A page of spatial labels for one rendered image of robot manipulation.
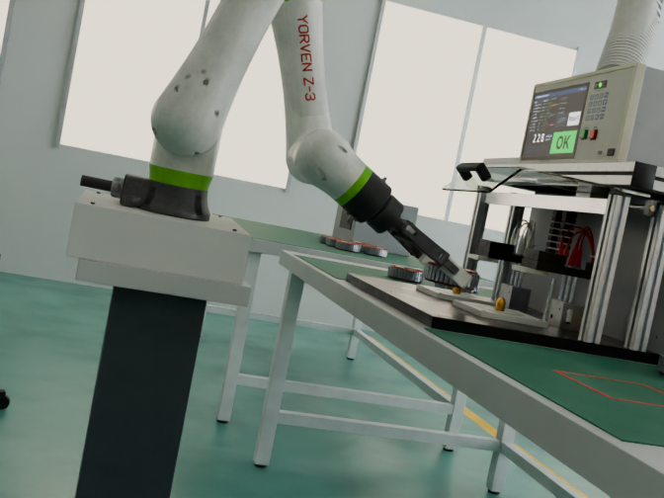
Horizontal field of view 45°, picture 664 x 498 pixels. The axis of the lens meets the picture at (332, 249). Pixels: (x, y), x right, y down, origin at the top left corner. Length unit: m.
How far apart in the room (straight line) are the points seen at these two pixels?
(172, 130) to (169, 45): 4.89
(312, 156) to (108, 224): 0.39
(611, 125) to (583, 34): 5.57
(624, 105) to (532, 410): 0.86
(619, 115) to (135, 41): 4.97
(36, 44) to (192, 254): 4.93
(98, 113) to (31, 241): 1.07
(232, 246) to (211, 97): 0.29
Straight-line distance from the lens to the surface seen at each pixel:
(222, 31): 1.48
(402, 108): 6.59
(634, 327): 1.65
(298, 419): 2.86
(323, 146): 1.50
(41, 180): 6.31
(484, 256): 1.94
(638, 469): 0.84
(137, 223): 1.53
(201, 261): 1.54
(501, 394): 1.09
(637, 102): 1.72
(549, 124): 1.98
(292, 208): 6.37
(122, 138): 6.27
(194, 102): 1.45
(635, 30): 3.20
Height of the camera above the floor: 0.93
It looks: 3 degrees down
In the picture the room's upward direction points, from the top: 11 degrees clockwise
